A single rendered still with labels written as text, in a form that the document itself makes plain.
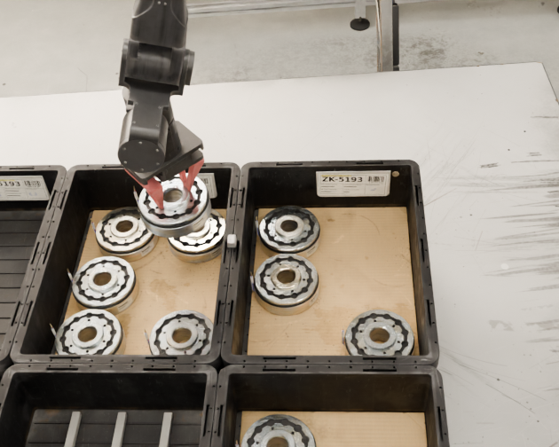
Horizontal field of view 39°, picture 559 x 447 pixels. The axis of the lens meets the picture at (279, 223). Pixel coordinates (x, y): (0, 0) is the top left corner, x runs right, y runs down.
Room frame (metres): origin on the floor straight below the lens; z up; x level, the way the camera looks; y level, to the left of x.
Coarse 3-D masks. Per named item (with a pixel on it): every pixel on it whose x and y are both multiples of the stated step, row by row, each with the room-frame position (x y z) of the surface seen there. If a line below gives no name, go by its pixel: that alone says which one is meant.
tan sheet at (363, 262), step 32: (320, 224) 0.92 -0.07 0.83; (352, 224) 0.91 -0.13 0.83; (384, 224) 0.90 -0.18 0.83; (256, 256) 0.86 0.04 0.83; (320, 256) 0.85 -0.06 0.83; (352, 256) 0.84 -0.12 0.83; (384, 256) 0.83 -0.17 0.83; (320, 288) 0.78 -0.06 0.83; (352, 288) 0.77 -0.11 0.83; (384, 288) 0.77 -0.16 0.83; (256, 320) 0.73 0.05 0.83; (288, 320) 0.72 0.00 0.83; (320, 320) 0.72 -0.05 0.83; (256, 352) 0.67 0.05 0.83; (288, 352) 0.66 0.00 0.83; (320, 352) 0.66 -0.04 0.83; (416, 352) 0.64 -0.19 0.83
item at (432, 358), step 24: (264, 168) 0.97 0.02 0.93; (288, 168) 0.96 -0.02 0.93; (312, 168) 0.96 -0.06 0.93; (336, 168) 0.96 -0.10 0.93; (360, 168) 0.95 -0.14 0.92; (384, 168) 0.95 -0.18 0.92; (240, 192) 0.91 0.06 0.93; (240, 216) 0.86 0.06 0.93; (240, 240) 0.81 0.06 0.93; (432, 288) 0.68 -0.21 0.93; (432, 312) 0.64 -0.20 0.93; (432, 336) 0.60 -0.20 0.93; (240, 360) 0.59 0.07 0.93; (264, 360) 0.59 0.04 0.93; (288, 360) 0.59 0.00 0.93; (312, 360) 0.58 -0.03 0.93; (336, 360) 0.58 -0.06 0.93; (360, 360) 0.58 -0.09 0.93; (384, 360) 0.57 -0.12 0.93; (408, 360) 0.57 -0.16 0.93; (432, 360) 0.57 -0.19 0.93
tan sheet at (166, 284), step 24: (96, 216) 0.99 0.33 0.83; (96, 240) 0.93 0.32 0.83; (144, 264) 0.86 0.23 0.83; (168, 264) 0.86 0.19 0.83; (192, 264) 0.85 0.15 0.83; (216, 264) 0.85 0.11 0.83; (144, 288) 0.81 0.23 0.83; (168, 288) 0.81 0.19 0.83; (192, 288) 0.80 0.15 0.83; (216, 288) 0.80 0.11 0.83; (72, 312) 0.78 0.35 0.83; (144, 312) 0.76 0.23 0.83; (168, 312) 0.76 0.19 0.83; (144, 336) 0.72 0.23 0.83
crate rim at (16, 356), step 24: (72, 168) 1.01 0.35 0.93; (96, 168) 1.01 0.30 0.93; (120, 168) 1.00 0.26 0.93; (216, 168) 0.98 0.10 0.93; (48, 240) 0.85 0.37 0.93; (48, 264) 0.80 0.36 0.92; (24, 312) 0.71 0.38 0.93; (216, 312) 0.68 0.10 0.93; (24, 336) 0.67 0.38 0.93; (216, 336) 0.64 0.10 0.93; (24, 360) 0.63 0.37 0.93; (48, 360) 0.62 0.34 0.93; (72, 360) 0.62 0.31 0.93; (96, 360) 0.61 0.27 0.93; (120, 360) 0.61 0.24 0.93; (144, 360) 0.61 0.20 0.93; (168, 360) 0.60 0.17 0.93; (192, 360) 0.60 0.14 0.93; (216, 360) 0.60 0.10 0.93
